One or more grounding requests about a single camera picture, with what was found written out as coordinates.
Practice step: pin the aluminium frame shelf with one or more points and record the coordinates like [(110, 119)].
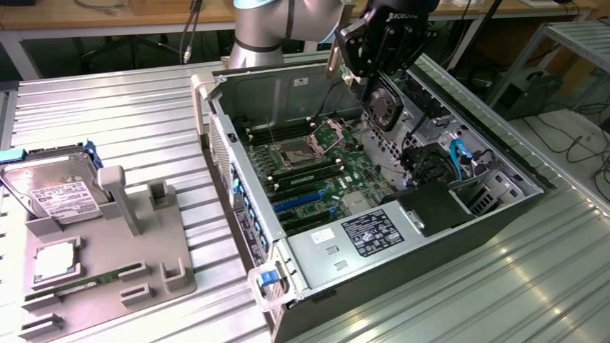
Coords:
[(581, 39)]

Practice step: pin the loose green RAM stick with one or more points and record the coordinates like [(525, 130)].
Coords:
[(81, 284)]

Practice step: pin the silver CPU chip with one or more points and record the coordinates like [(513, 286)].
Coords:
[(57, 260)]

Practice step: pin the black RAM slot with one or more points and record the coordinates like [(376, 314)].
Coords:
[(283, 136), (279, 129)]

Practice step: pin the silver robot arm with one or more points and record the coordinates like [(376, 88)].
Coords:
[(258, 28)]

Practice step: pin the blue expansion slot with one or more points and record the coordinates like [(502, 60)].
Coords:
[(300, 201)]

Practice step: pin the metal disk bay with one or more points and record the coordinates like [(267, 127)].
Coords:
[(496, 193)]

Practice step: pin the open black PC case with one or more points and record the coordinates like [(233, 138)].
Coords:
[(477, 250)]

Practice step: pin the black expansion slot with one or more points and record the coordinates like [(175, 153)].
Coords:
[(308, 218)]

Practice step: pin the black plastic shroud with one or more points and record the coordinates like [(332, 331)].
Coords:
[(436, 209)]

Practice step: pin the grey power supply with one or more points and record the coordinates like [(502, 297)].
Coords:
[(324, 246)]

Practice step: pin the silver hard disk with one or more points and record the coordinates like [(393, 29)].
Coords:
[(53, 193)]

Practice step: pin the blue disk caddy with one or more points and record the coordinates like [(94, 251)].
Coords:
[(14, 157)]

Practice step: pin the silver chipset heat sink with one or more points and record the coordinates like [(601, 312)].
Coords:
[(358, 201)]

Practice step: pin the installed green RAM stick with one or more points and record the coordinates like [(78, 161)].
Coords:
[(310, 177)]

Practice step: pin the metal socket cover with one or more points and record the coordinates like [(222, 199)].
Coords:
[(328, 133)]

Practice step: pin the CPU socket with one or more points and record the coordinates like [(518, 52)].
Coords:
[(296, 153)]

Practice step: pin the wooden desk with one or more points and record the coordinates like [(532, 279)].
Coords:
[(119, 14)]

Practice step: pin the grey parts rack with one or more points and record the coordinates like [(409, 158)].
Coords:
[(101, 250)]

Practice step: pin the thin metal locking lever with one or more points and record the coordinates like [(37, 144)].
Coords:
[(274, 137)]

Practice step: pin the green motherboard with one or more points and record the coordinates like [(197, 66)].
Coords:
[(344, 178)]

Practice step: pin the black box device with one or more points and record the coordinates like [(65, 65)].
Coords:
[(532, 94)]

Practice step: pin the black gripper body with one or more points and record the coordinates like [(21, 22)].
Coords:
[(405, 12)]

